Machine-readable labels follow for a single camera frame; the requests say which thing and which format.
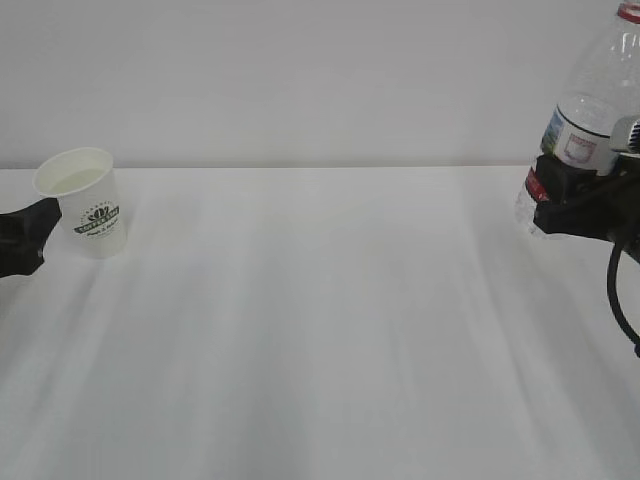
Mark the clear water bottle red label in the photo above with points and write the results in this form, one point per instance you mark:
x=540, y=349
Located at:
x=602, y=88

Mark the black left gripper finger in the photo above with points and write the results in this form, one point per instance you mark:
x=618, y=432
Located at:
x=24, y=234

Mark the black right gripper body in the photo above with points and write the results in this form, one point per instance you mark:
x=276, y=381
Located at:
x=600, y=213

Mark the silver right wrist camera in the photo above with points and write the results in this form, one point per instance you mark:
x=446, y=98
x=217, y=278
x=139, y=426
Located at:
x=625, y=136

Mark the white paper cup green logo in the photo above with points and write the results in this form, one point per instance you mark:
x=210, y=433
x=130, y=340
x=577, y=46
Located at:
x=82, y=181

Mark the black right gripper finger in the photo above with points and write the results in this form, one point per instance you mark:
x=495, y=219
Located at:
x=558, y=182

